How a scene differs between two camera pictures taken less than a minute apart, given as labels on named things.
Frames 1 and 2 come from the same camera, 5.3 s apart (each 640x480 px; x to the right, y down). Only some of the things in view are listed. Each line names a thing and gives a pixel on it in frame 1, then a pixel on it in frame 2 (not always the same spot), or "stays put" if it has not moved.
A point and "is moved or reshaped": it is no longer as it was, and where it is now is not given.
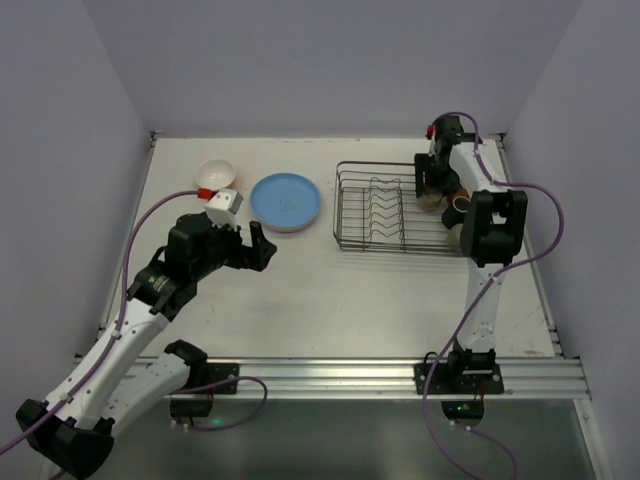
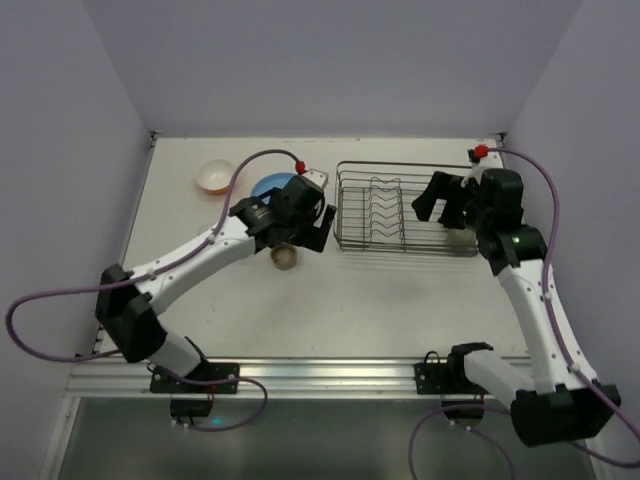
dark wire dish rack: x=376 y=210 stays put
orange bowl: x=214 y=174 stays put
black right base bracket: x=466 y=373 stays put
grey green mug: x=454 y=237 stays put
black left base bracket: x=208 y=373 stays put
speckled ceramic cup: x=430 y=201 is moved or reshaped
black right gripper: x=430 y=176 -> x=447 y=195
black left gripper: x=240 y=252 -> x=310 y=226
